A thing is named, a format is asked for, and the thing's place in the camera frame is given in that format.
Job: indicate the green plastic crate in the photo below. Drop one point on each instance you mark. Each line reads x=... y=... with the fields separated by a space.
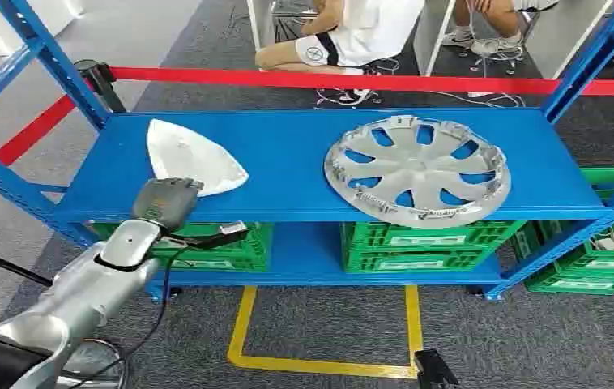
x=248 y=252
x=419 y=247
x=580 y=260
x=564 y=284

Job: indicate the black stanchion post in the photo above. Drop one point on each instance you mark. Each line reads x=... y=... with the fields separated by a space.
x=100 y=83

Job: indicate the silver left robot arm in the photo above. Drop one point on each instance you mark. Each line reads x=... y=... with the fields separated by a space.
x=79 y=292

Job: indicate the blue metal shelf rack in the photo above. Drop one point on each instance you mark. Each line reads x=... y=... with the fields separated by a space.
x=285 y=161

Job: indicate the white triangular plastic part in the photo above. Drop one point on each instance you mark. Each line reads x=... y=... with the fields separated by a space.
x=189 y=153

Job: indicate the red barrier belt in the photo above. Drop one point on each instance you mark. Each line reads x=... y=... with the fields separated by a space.
x=22 y=140
x=339 y=80

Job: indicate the black robot foot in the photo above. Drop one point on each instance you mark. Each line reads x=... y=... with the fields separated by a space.
x=434 y=370

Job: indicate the small white parts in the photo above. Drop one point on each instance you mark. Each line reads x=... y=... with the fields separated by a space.
x=607 y=241

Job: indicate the round metal base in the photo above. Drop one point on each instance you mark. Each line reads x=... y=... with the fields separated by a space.
x=92 y=357

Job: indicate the black pole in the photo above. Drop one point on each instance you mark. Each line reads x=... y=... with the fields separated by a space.
x=6 y=264

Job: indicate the silver wheel cover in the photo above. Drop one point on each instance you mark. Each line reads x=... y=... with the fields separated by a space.
x=419 y=173

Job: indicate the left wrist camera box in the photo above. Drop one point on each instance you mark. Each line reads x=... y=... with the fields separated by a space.
x=232 y=228

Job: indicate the person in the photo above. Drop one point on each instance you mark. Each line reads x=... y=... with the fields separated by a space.
x=360 y=32
x=492 y=27

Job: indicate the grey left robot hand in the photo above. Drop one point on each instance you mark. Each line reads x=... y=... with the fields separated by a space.
x=165 y=203

